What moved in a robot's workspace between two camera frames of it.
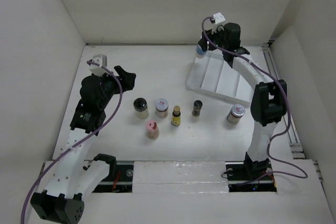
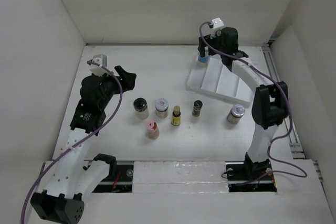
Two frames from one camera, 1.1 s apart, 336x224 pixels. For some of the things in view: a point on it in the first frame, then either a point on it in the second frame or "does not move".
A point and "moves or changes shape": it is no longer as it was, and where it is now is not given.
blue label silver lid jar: [199, 52] moves or changes shape
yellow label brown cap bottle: [176, 116] does not move
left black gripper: [125, 78] does not move
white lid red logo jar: [161, 106] does not move
